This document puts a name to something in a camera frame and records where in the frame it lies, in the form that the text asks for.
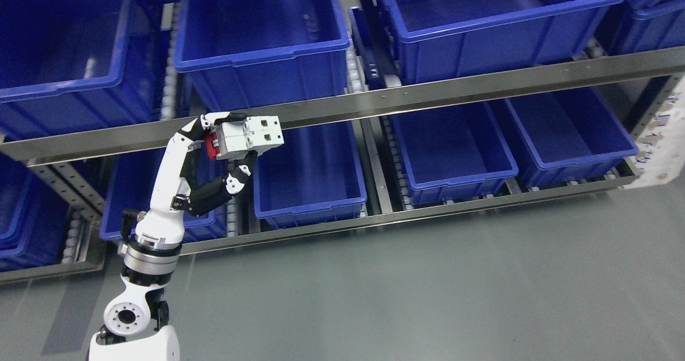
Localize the white circuit breaker red switches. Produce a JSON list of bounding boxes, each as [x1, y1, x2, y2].
[[205, 117, 284, 160]]

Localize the blue bin upper left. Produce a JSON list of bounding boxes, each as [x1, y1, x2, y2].
[[1, 0, 177, 140]]

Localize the blue bin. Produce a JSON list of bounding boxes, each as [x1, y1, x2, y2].
[[254, 122, 367, 229], [389, 101, 520, 206], [174, 0, 351, 112], [1, 0, 177, 140], [490, 87, 639, 188], [378, 0, 624, 85], [100, 146, 232, 243], [1, 155, 69, 272]]

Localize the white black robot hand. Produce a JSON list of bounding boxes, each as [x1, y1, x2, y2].
[[128, 112, 257, 249]]

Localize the blue bin lower far left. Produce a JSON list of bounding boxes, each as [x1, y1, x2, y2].
[[1, 155, 69, 272]]

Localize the steel shelf rail upper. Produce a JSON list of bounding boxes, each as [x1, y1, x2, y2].
[[2, 47, 684, 166]]

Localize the blue bin lower far right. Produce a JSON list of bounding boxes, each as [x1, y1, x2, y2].
[[490, 87, 639, 188]]

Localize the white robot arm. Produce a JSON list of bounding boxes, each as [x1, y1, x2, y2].
[[86, 209, 184, 360]]

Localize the blue bin upper centre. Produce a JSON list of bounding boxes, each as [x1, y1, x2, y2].
[[174, 0, 351, 112]]

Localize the steel shelf rail lower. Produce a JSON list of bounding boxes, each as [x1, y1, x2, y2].
[[1, 162, 639, 285]]

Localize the steel shelf rail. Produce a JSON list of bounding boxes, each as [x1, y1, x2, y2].
[[1, 162, 639, 285], [2, 47, 684, 166]]

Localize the blue bin lower centre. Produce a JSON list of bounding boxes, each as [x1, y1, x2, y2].
[[254, 122, 367, 229]]

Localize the blue bin upper right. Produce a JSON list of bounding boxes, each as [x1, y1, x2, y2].
[[378, 0, 624, 85]]

